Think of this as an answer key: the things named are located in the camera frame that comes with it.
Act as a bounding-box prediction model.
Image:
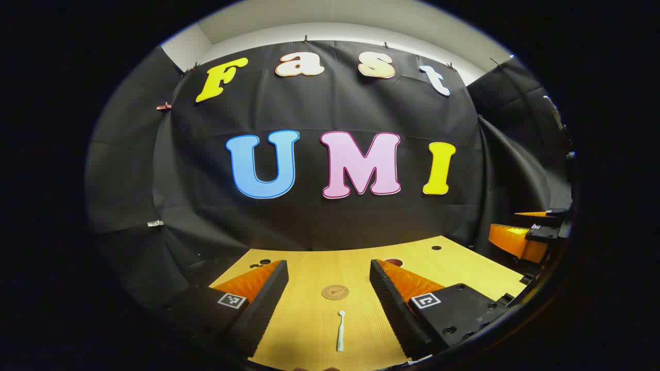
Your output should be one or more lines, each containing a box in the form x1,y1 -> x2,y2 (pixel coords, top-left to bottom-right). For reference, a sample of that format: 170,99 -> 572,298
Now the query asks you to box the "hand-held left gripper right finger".
369,259 -> 510,361

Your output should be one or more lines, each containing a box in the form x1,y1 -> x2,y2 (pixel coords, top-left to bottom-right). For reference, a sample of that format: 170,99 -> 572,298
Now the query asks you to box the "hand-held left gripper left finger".
164,259 -> 290,358

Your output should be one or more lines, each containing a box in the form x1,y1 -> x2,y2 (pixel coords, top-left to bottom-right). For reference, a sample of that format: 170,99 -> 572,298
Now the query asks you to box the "black backdrop cloth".
85,40 -> 574,310

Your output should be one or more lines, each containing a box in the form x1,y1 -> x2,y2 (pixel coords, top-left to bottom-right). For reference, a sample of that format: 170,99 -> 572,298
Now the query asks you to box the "wooden desktop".
209,235 -> 527,371

